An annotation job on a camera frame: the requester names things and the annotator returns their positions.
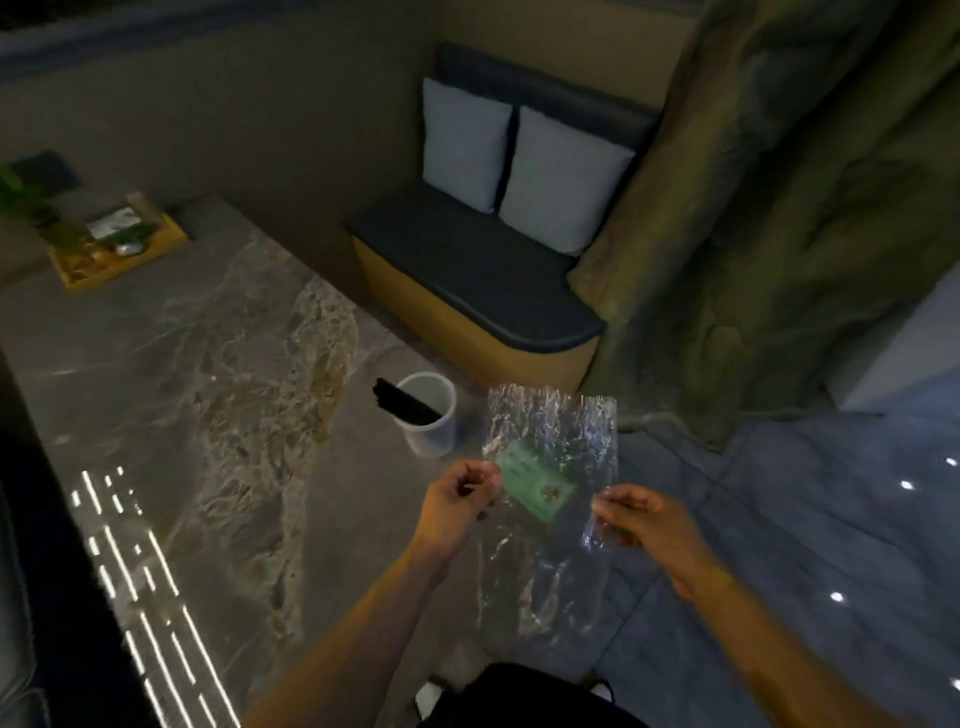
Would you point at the person's right hand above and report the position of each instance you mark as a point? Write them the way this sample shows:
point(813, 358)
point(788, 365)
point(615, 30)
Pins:
point(652, 525)

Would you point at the person's left hand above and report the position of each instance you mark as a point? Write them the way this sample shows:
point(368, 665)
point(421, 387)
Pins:
point(450, 510)

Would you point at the person's right fingers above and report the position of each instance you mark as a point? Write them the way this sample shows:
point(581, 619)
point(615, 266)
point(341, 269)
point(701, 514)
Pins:
point(619, 514)

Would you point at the person's left fingers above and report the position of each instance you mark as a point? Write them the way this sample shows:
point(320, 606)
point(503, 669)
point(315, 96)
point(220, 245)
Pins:
point(476, 484)

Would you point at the clear plastic bag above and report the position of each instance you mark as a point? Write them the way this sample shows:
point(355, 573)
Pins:
point(547, 510)

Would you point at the person's right forearm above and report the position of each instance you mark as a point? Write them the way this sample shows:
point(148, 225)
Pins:
point(795, 660)

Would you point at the person's left forearm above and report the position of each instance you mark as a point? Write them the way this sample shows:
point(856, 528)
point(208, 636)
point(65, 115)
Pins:
point(352, 637)

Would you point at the green card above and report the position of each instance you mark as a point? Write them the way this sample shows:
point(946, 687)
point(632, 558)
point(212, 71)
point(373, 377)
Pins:
point(538, 480)

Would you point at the white cup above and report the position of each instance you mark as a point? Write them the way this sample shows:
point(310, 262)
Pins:
point(429, 416)

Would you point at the black sticks bundle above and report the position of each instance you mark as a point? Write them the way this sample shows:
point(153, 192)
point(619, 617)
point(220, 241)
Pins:
point(405, 403)

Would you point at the dark cushioned bench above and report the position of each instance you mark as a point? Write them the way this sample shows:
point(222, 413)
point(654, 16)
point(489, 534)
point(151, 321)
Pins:
point(480, 277)

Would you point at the person's black clothing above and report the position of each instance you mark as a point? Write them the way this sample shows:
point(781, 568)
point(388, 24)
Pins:
point(525, 701)

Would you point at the light grey pillow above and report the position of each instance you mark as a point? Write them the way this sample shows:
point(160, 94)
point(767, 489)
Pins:
point(562, 180)
point(463, 144)

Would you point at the artificial rock column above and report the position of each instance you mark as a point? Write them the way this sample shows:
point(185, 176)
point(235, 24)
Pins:
point(765, 202)

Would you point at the yellow wooden tray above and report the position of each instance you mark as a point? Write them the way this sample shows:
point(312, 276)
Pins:
point(112, 251)

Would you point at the white sachet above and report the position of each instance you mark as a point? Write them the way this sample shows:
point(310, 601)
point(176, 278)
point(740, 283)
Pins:
point(114, 222)

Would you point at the green plant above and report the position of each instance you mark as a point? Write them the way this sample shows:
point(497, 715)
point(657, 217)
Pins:
point(30, 210)

